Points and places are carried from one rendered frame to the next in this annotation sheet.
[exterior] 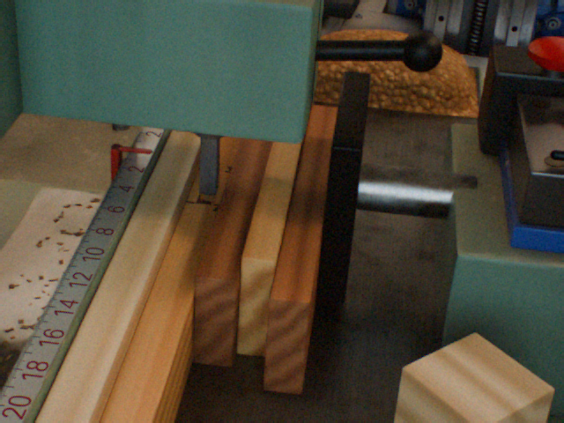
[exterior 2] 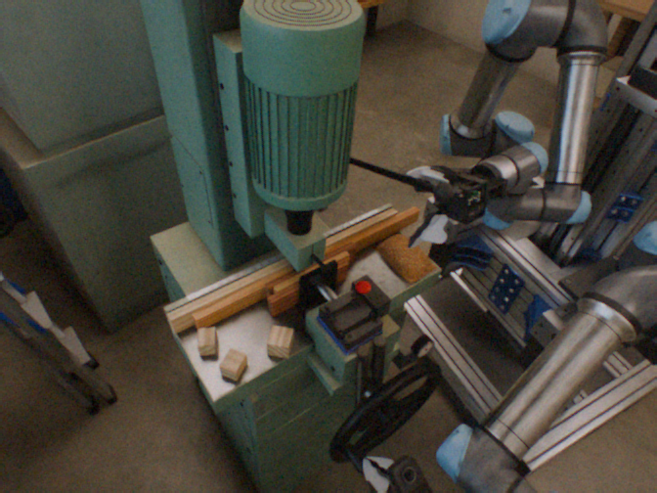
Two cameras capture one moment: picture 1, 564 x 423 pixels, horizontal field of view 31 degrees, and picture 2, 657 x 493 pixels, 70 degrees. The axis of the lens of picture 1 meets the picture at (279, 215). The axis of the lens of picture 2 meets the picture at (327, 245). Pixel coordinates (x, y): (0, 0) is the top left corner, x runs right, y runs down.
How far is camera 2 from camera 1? 72 cm
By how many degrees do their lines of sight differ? 39
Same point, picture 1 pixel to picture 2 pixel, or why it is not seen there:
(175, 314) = (257, 288)
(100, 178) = not seen: hidden behind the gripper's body
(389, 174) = (323, 288)
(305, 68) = (297, 259)
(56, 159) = not seen: hidden behind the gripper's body
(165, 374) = (241, 297)
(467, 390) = (275, 336)
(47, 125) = not seen: hidden behind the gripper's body
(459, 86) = (412, 272)
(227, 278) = (268, 288)
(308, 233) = (292, 289)
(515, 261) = (313, 322)
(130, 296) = (250, 280)
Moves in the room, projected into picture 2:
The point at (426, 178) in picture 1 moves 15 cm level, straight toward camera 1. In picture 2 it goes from (328, 293) to (262, 323)
